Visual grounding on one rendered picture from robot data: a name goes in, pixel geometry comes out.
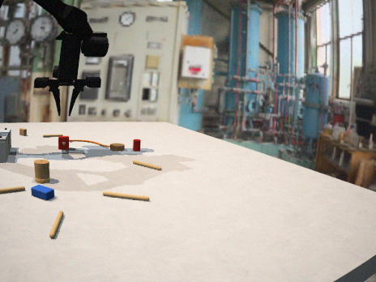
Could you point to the small tan wooden cube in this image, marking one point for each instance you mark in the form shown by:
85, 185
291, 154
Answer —
23, 131

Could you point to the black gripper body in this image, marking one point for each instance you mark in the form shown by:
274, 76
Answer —
68, 69

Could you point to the red cylinder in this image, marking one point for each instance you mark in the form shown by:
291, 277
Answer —
136, 146

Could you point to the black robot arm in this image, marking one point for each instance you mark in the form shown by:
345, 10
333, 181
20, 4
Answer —
73, 20

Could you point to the blue rectangular block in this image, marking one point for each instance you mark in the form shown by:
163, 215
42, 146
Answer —
42, 192

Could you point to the wooden spool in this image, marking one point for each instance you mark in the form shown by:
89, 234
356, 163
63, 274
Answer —
41, 171

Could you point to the red cube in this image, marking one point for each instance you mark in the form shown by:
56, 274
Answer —
64, 139

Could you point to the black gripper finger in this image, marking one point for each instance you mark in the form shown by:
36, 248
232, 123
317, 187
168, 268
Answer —
75, 93
56, 94

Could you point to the tan round wooden disc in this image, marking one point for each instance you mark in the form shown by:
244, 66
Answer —
117, 147

